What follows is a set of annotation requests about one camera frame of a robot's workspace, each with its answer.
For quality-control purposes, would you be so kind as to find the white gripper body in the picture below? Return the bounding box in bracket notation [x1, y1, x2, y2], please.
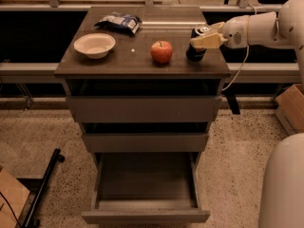
[222, 15, 249, 48]

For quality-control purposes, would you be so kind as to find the blue pepsi can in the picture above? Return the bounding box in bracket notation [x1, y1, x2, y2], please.
[186, 24, 209, 62]

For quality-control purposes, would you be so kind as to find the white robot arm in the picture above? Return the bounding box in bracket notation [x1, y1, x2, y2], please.
[190, 0, 304, 228]

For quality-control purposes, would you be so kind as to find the grey top drawer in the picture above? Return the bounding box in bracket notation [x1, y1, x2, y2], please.
[65, 79, 223, 124]

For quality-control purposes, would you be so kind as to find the grey drawer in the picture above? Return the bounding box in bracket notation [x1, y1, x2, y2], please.
[65, 79, 223, 124]
[82, 152, 210, 224]
[83, 123, 208, 153]

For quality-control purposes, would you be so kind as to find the grey drawer cabinet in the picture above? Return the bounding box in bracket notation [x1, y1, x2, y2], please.
[53, 5, 232, 169]

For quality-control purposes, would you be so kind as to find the grey middle drawer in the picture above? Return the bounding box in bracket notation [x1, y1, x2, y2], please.
[83, 123, 208, 153]

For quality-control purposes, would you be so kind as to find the grey bottom drawer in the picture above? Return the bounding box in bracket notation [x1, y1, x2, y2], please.
[82, 152, 210, 224]

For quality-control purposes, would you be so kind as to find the red apple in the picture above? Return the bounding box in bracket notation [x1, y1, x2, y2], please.
[150, 41, 173, 64]

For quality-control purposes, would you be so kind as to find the cardboard box right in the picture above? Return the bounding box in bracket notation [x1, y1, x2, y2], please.
[275, 84, 304, 135]

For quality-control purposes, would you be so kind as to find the cardboard box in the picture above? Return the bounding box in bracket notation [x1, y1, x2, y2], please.
[0, 166, 29, 228]
[275, 84, 304, 135]

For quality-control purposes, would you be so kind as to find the blue chip bag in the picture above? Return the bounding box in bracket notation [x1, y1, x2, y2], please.
[95, 12, 142, 34]

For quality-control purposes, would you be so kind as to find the white bowl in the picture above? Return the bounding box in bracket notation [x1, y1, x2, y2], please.
[74, 33, 116, 59]

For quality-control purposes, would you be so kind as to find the black metal bar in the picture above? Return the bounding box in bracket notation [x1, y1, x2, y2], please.
[22, 148, 65, 228]

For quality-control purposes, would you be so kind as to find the cardboard box left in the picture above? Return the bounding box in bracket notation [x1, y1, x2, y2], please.
[0, 166, 29, 228]

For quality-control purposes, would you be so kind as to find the white cable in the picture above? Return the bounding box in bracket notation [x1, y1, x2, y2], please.
[221, 4, 258, 92]

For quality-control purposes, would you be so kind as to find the metal railing frame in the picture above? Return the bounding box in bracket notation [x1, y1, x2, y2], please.
[0, 0, 300, 83]

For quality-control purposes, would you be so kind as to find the black thin cable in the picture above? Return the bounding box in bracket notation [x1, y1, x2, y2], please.
[0, 191, 23, 228]

